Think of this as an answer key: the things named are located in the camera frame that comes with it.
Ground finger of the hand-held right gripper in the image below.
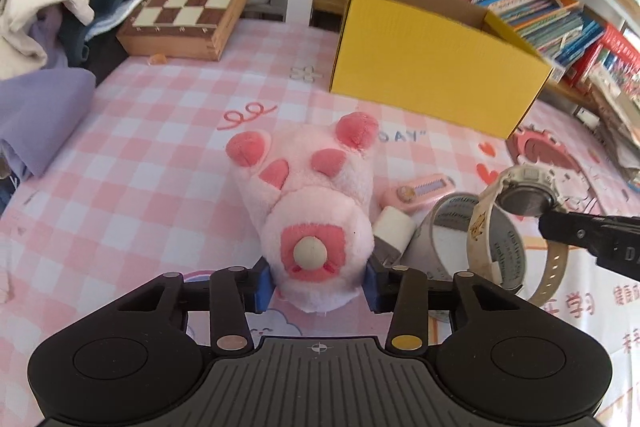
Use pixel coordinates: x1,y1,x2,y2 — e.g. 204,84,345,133
537,208,640,281

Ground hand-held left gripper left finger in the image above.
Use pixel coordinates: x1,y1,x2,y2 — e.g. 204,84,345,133
102,257,274,353

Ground cream cloth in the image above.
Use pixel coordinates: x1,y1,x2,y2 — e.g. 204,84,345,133
0,0,96,80

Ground white wrist watch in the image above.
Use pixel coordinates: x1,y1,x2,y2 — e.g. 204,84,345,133
466,164,571,308

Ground yellow cardboard box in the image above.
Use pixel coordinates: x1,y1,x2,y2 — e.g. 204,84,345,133
329,0,555,140

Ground pink plush paw toy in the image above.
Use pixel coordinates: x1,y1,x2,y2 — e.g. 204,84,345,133
225,112,381,314

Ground pink gear-shaped toy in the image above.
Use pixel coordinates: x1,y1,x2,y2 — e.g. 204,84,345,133
506,127,590,204

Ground purple cloth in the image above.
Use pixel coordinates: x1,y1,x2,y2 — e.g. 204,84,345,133
0,4,97,180

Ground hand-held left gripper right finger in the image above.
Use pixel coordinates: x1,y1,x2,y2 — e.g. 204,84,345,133
366,256,538,353

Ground stack of papers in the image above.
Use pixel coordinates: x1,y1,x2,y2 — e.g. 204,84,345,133
587,67,640,194

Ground pink utility knife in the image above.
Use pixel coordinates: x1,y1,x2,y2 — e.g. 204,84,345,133
381,174,454,213

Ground pink checked desktop cloth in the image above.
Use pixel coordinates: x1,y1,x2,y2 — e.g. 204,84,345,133
0,18,640,427

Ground white glue stick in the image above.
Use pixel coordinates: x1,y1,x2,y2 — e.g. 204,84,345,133
371,207,417,259

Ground grey tape roll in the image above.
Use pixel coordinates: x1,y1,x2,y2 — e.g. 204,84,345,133
406,193,529,294

